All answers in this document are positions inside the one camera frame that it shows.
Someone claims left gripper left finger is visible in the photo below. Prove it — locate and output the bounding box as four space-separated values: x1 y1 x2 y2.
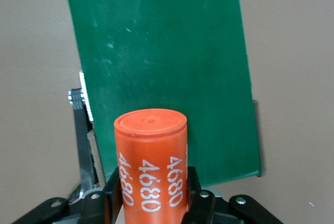
13 166 123 224

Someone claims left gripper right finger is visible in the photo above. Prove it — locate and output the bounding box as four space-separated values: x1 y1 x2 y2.
181 166 284 224

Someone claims orange cylinder white print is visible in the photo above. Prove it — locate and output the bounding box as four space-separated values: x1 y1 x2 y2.
113 108 189 224

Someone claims green conveyor belt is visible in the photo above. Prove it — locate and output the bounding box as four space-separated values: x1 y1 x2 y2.
62 0 266 204

